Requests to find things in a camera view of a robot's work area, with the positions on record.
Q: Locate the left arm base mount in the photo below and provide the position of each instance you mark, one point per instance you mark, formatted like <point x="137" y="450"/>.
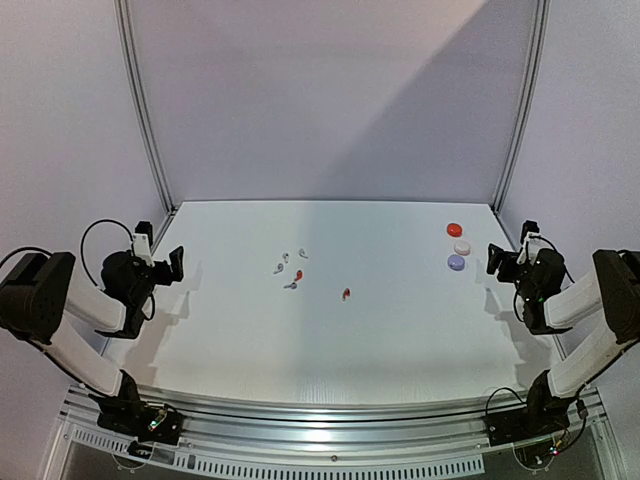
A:
<point x="144" y="421"/>

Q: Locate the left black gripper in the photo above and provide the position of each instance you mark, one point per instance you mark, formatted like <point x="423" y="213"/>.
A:
<point x="165" y="276"/>

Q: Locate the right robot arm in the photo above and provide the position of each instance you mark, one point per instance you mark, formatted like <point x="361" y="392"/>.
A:
<point x="549" y="302"/>

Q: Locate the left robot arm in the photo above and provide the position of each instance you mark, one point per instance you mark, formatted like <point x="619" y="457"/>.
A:
<point x="42" y="291"/>

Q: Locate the front aluminium rail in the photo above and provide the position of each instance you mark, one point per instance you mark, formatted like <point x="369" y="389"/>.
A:
<point x="265" y="425"/>

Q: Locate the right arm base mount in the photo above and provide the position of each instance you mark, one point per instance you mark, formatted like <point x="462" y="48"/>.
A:
<point x="516" y="425"/>

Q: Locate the pink charging case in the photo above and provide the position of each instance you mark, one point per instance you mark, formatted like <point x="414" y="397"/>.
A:
<point x="462" y="248"/>

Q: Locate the right aluminium frame post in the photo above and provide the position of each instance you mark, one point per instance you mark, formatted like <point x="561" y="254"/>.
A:
<point x="530" y="75"/>

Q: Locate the purple charging case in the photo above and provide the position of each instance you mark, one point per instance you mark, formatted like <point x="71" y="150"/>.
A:
<point x="456" y="262"/>

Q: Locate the left aluminium frame post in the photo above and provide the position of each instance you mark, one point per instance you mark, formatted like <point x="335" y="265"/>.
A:
<point x="124" y="22"/>

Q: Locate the red charging case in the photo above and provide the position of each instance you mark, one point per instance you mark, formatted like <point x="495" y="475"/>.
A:
<point x="454" y="229"/>

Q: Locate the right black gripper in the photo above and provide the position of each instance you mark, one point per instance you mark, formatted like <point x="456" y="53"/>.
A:
<point x="506" y="261"/>

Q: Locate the aluminium frame post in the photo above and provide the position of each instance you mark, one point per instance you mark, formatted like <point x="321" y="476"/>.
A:
<point x="530" y="75"/>
<point x="124" y="22"/>

